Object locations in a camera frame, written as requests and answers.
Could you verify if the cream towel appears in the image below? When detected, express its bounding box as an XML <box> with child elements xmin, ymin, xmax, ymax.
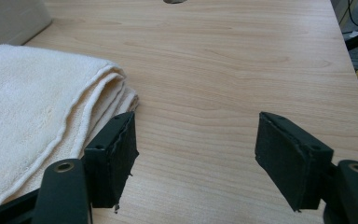
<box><xmin>0</xmin><ymin>44</ymin><xmax>140</xmax><ymax>213</ymax></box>

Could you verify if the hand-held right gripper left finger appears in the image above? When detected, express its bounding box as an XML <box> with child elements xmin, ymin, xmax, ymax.
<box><xmin>81</xmin><ymin>111</ymin><xmax>140</xmax><ymax>215</ymax></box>

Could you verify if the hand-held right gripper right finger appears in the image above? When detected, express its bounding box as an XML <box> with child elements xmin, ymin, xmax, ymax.
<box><xmin>255</xmin><ymin>111</ymin><xmax>335</xmax><ymax>213</ymax></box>

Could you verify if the grey box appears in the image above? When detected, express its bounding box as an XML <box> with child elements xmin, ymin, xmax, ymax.
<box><xmin>0</xmin><ymin>0</ymin><xmax>53</xmax><ymax>53</ymax></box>

